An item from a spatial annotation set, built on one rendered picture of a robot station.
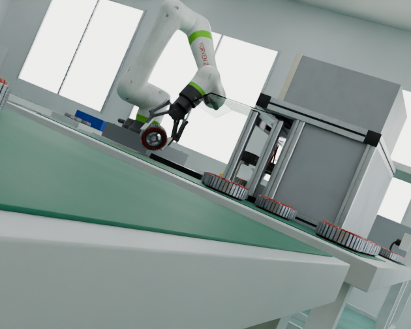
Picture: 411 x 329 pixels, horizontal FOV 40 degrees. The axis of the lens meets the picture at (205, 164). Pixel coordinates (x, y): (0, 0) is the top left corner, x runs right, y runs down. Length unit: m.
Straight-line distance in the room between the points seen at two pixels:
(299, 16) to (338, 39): 0.62
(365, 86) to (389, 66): 5.15
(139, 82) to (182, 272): 2.44
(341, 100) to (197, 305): 1.79
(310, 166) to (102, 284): 1.73
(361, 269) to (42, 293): 0.93
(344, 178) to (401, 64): 5.37
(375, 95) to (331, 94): 0.15
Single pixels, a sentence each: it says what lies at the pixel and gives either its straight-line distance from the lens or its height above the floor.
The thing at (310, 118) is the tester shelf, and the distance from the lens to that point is 1.92.
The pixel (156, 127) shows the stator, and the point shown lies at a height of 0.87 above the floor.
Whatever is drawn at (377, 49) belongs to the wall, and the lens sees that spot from 7.28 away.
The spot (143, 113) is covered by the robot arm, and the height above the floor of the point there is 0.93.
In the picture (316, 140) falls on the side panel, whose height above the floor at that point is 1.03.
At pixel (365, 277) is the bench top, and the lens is 1.07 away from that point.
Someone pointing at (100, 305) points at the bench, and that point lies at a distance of 0.20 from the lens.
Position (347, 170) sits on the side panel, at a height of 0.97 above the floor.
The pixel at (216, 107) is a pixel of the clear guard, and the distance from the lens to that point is 2.24.
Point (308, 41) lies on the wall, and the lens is 7.47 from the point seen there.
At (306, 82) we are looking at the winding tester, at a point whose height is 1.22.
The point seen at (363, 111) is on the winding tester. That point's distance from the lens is 2.01.
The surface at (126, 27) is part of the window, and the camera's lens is 8.60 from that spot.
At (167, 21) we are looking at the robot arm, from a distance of 2.65.
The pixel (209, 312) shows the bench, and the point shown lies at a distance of 0.30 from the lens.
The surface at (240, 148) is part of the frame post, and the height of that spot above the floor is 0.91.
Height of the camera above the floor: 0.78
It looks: 1 degrees up
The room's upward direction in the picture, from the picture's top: 23 degrees clockwise
